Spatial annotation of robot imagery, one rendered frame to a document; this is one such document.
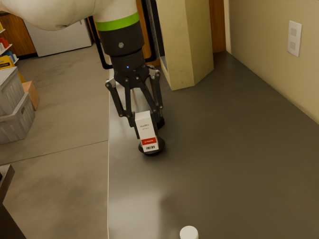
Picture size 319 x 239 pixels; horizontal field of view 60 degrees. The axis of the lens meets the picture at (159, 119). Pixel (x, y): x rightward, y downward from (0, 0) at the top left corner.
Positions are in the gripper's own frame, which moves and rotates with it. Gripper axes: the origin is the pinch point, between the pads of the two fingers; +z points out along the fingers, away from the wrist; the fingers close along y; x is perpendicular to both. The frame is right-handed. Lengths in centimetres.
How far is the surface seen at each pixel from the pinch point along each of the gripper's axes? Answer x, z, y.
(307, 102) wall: -23, 19, -56
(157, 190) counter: 5.8, 18.8, 0.7
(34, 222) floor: -76, 112, 105
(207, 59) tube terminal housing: -67, 12, -29
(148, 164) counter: -6.0, 18.9, 2.9
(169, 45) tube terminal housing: -56, -1, -12
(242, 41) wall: -80, 12, -51
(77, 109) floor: -245, 114, 107
